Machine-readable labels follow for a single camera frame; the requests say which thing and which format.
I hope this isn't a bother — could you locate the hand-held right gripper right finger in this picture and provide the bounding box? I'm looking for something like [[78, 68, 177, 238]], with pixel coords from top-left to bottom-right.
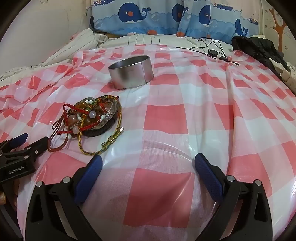
[[194, 153, 273, 241]]

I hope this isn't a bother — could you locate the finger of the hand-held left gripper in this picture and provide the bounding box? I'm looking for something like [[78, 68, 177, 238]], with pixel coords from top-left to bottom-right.
[[0, 137, 50, 161], [0, 133, 28, 153]]

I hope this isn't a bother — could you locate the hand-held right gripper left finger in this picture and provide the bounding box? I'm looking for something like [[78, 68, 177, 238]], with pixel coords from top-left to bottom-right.
[[25, 154, 103, 241]]

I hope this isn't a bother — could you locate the amber bead bracelet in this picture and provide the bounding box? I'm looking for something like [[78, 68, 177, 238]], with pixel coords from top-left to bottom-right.
[[68, 100, 104, 137]]

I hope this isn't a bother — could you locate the round metal tin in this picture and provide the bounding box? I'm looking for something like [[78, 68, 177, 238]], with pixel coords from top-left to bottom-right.
[[108, 55, 154, 90]]

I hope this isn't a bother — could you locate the person's left hand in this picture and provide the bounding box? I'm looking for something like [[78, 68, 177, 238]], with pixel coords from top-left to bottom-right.
[[0, 179, 20, 207]]

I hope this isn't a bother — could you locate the red white checkered plastic tablecloth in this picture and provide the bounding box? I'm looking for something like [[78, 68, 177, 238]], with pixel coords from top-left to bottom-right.
[[0, 43, 296, 241]]

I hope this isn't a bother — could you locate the grey striped bedsheet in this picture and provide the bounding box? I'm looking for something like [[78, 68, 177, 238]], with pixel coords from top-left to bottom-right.
[[0, 28, 234, 81]]

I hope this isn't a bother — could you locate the white cloth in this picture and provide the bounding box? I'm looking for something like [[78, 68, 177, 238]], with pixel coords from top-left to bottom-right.
[[269, 57, 296, 87]]

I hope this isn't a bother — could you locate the black jacket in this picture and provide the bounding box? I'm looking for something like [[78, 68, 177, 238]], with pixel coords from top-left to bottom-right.
[[231, 35, 290, 72]]

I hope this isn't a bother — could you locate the blue whale print pillow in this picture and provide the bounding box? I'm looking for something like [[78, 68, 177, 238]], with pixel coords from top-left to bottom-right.
[[177, 0, 259, 39], [91, 0, 185, 35]]

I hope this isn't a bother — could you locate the brown cord loop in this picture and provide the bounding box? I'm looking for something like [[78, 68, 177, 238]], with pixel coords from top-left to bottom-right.
[[48, 130, 70, 153]]

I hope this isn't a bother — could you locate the gold braided rope bracelet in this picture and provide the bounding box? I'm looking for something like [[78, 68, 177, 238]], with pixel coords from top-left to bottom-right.
[[77, 96, 125, 156]]

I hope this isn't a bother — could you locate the black bracelet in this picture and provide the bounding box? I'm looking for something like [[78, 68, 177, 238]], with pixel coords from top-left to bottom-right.
[[82, 102, 123, 138]]

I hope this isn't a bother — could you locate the red cord bracelet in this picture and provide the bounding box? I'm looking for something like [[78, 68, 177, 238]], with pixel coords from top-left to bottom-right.
[[51, 103, 93, 137]]

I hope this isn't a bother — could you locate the white bead bracelet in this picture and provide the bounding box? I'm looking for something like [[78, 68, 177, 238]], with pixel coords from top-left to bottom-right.
[[77, 99, 107, 121]]

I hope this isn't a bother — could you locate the black cable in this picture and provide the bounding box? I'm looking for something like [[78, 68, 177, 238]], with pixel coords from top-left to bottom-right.
[[176, 37, 241, 66]]

